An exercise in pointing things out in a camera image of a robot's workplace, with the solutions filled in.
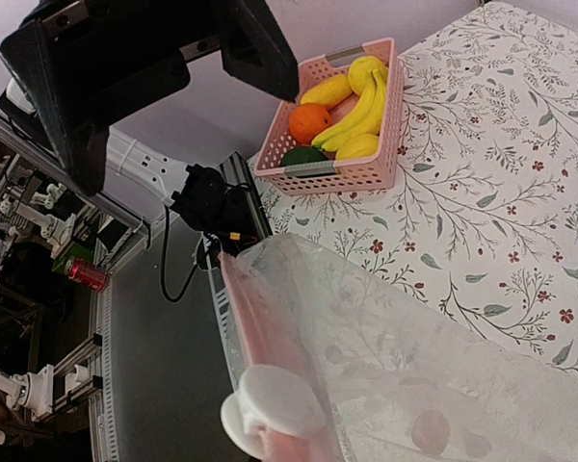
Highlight yellow banana bunch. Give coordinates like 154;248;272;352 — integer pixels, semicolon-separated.
311;69;386;152

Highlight red soda can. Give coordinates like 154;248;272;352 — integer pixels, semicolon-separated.
66;257;109;293

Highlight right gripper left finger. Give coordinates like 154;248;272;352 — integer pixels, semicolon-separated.
0;19;109;196

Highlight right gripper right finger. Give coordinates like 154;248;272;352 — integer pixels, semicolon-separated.
219;0;300;101

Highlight orange fruit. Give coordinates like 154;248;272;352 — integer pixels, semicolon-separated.
288;103;332;144

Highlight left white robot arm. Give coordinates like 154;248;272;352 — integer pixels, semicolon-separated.
107;128;272;255

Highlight yellow lemon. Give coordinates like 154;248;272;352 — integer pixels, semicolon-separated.
347;55;388;95

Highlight front aluminium rail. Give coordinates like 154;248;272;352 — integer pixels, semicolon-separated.
90;170;246;461

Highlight yellow mango left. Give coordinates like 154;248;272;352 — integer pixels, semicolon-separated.
300;74;354;110

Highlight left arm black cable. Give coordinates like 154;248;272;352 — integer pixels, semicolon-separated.
159;204;213;304

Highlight pink plastic basket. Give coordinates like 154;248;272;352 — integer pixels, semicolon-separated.
253;38;404;195

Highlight green avocado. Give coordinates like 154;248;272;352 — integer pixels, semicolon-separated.
280;146;328;167

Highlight clear zip top bag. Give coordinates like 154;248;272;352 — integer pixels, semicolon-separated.
219;234;578;461

